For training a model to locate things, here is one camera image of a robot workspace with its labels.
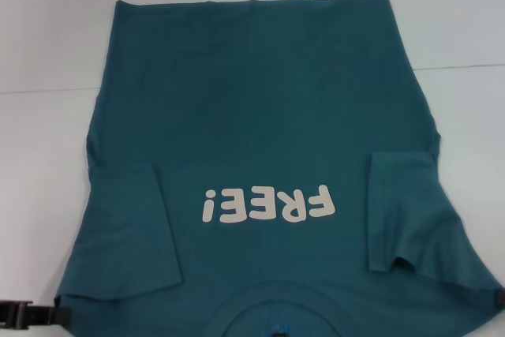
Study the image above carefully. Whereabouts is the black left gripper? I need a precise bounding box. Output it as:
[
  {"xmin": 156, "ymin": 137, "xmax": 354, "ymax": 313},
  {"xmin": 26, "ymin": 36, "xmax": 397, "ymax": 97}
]
[{"xmin": 0, "ymin": 299, "xmax": 73, "ymax": 332}]

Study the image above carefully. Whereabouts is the teal FREE print T-shirt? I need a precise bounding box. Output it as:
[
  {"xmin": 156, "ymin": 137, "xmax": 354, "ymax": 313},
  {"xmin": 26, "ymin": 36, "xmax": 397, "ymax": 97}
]
[{"xmin": 53, "ymin": 0, "xmax": 505, "ymax": 337}]

